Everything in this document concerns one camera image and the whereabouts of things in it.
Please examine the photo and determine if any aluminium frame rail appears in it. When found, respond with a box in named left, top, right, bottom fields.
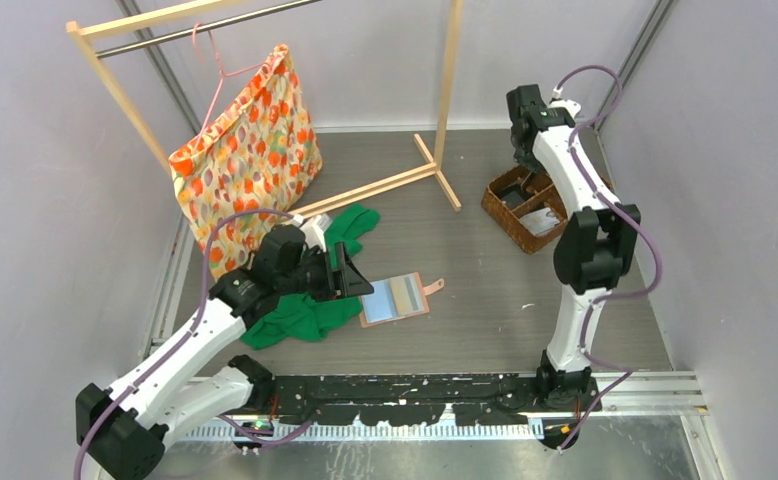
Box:
left=105, top=376, right=710, bottom=444

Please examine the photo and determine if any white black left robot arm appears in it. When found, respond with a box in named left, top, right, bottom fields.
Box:
left=74, top=225, right=374, bottom=479

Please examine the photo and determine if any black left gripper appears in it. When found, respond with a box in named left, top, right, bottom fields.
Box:
left=277, top=241, right=372, bottom=302

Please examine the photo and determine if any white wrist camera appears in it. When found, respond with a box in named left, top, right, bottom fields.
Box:
left=291, top=213, right=333, bottom=252
left=549, top=96, right=582, bottom=121

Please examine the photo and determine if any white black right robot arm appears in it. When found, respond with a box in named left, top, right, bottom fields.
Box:
left=506, top=84, right=641, bottom=411

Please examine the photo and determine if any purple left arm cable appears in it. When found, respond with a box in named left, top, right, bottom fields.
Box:
left=73, top=209, right=317, bottom=480

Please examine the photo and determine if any white card in basket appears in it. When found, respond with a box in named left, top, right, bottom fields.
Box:
left=519, top=207, right=562, bottom=237

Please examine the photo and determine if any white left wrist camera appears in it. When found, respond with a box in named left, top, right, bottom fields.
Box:
left=291, top=213, right=333, bottom=252

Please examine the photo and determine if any wooden clothes rack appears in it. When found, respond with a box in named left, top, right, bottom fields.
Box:
left=66, top=1, right=462, bottom=218

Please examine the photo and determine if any pink leather card holder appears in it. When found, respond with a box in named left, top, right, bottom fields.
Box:
left=359, top=272, right=445, bottom=328

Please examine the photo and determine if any floral orange tote bag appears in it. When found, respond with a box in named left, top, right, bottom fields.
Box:
left=168, top=44, right=323, bottom=278

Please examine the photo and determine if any black card in basket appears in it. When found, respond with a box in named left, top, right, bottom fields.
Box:
left=497, top=185, right=531, bottom=210

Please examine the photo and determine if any woven wicker divided basket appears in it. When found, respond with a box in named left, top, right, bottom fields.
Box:
left=480, top=164, right=614, bottom=256

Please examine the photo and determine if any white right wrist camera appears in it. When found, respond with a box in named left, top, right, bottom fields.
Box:
left=549, top=96, right=582, bottom=121

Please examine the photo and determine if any pink wire hanger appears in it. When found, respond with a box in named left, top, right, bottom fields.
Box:
left=192, top=22, right=271, bottom=137

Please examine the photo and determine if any green cloth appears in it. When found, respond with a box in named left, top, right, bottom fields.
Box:
left=239, top=203, right=381, bottom=351

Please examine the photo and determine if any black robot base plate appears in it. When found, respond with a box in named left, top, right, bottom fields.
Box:
left=207, top=372, right=604, bottom=429

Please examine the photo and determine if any gold striped credit card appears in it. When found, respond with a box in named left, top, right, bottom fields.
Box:
left=388, top=273, right=429, bottom=319

